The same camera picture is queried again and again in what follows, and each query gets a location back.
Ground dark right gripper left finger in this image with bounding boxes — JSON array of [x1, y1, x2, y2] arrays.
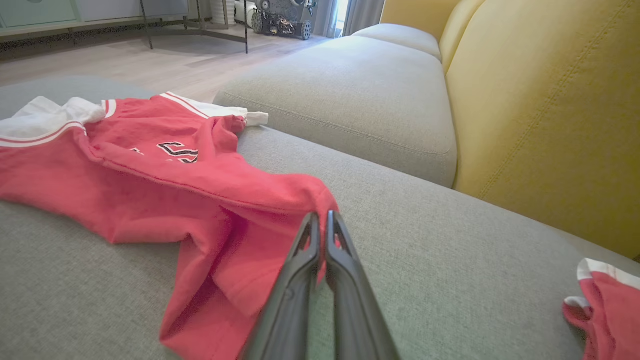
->
[[242, 212, 321, 360]]

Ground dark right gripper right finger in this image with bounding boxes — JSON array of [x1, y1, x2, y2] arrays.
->
[[326, 210, 401, 360]]

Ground red jersey with white sleeves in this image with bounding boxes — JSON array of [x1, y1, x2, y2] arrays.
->
[[0, 91, 341, 360]]

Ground grey sofa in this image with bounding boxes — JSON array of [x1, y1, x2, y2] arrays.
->
[[0, 75, 640, 360]]

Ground large grey sofa seat cushion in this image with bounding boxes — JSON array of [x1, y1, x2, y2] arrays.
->
[[214, 35, 458, 188]]

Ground red shorts with white trim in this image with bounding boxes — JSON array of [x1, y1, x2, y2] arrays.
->
[[562, 257, 640, 360]]

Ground small grey sofa seat cushion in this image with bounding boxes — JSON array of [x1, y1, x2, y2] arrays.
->
[[352, 23, 443, 61]]

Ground table with black metal legs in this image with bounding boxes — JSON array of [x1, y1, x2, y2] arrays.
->
[[137, 0, 251, 55]]

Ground large yellow sofa back cushion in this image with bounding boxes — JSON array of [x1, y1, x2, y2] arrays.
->
[[446, 0, 640, 261]]

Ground black wheeled robot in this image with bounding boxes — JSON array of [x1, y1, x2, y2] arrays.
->
[[250, 0, 318, 41]]

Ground narrow grey curtain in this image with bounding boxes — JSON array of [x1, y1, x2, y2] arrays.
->
[[314, 0, 336, 39]]

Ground white cylinder appliance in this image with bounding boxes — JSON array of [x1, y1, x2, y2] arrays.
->
[[235, 0, 258, 28]]

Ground wide grey curtain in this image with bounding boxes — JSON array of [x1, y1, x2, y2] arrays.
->
[[344, 0, 386, 37]]

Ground narrow yellow sofa back cushion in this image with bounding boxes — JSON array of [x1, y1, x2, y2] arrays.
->
[[439, 0, 488, 76]]

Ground white ribbed round object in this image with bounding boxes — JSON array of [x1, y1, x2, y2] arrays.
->
[[210, 0, 236, 26]]

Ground yellow sofa end back cushion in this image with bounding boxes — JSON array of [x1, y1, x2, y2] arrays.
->
[[380, 0, 463, 43]]

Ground pale low cabinet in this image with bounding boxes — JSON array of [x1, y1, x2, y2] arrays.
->
[[0, 0, 191, 38]]

